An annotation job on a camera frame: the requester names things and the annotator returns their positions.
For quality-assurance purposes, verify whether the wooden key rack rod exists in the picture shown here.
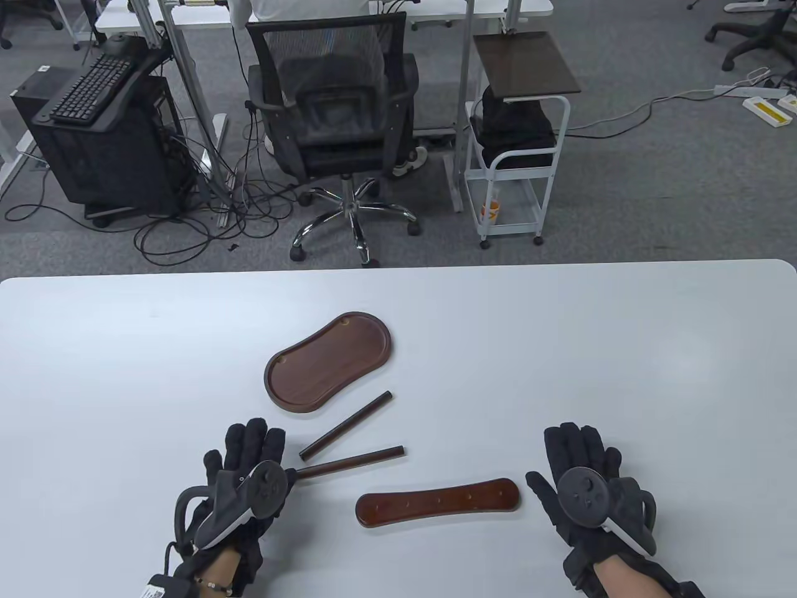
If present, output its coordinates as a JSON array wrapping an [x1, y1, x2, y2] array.
[[293, 445, 405, 482], [299, 391, 394, 462]]

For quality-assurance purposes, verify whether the person's left hand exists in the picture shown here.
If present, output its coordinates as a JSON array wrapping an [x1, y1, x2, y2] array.
[[167, 419, 298, 591]]

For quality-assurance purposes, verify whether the black keyboard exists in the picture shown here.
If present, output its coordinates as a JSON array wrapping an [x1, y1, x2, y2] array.
[[50, 54, 139, 124]]

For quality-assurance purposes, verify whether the tangle of black cables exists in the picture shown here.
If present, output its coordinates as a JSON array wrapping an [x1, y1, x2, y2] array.
[[5, 125, 299, 262]]

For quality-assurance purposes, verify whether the black bag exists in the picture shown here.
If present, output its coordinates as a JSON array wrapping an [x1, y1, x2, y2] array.
[[470, 84, 558, 169]]

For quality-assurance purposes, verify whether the black labelled tracker box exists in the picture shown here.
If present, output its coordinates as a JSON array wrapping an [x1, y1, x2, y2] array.
[[144, 574, 195, 598]]

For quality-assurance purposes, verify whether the person's left forearm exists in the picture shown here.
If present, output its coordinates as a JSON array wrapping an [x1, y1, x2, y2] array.
[[187, 548, 247, 598]]

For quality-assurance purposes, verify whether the black computer tower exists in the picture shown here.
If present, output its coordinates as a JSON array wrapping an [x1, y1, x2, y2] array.
[[11, 67, 197, 219]]

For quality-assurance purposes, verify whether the white rolling cart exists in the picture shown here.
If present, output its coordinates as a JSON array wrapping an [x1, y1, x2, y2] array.
[[464, 31, 572, 250]]

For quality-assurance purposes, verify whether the wooden key rack base tray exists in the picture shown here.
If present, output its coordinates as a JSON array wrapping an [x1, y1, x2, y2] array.
[[263, 311, 394, 414]]

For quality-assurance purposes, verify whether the dark brown wooden board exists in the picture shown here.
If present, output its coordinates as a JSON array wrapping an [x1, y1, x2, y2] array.
[[473, 30, 582, 98]]

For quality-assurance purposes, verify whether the white desk with metal legs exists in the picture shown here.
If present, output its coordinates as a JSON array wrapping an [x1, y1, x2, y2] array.
[[93, 0, 555, 228]]

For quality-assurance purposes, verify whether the black office chair base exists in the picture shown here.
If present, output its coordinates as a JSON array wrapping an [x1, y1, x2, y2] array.
[[705, 0, 797, 71]]

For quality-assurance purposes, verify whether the person's right hand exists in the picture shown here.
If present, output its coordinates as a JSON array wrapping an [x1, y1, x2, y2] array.
[[526, 422, 658, 587]]

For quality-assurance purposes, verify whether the black mesh office chair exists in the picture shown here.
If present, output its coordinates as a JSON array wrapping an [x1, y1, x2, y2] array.
[[245, 11, 421, 268]]

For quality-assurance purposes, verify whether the person's right forearm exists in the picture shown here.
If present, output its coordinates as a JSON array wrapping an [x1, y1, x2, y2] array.
[[592, 556, 670, 598]]

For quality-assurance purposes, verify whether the white power cable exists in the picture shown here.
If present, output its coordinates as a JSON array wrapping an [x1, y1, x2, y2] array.
[[567, 92, 717, 139]]

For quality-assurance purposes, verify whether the grey white right controller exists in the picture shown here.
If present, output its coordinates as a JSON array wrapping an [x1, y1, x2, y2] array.
[[556, 467, 658, 557]]

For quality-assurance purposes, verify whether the wooden key rack top bar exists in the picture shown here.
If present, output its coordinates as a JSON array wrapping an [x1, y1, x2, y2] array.
[[356, 478, 520, 529]]

